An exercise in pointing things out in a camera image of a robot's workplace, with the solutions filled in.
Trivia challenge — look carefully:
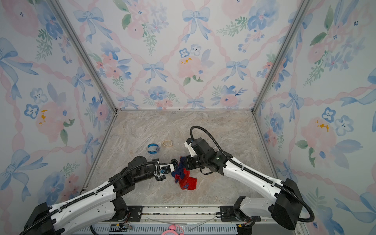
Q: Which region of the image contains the blue strap watch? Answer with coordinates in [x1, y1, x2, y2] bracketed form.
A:
[146, 143, 160, 155]

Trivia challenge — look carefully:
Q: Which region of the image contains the pink round object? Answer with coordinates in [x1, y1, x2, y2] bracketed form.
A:
[162, 224, 185, 235]

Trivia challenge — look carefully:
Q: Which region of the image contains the red blue patterned cloth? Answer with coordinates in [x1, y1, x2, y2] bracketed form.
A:
[171, 157, 197, 191]

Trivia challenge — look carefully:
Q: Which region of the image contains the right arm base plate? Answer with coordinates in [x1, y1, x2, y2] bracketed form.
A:
[215, 206, 261, 223]

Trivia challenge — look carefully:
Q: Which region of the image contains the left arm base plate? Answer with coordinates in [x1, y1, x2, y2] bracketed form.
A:
[106, 206, 143, 222]

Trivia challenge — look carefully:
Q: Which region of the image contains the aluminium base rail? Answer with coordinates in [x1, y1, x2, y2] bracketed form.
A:
[57, 203, 305, 226]

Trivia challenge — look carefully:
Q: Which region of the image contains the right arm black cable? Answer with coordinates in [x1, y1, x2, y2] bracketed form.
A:
[189, 125, 315, 223]

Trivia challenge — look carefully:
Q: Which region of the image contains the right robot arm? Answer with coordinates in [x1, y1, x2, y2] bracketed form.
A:
[185, 138, 315, 230]

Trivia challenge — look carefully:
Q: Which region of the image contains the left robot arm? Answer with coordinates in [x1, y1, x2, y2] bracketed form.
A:
[21, 156, 175, 235]

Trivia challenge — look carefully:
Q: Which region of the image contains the black watch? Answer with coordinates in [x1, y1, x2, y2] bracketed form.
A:
[171, 159, 179, 169]

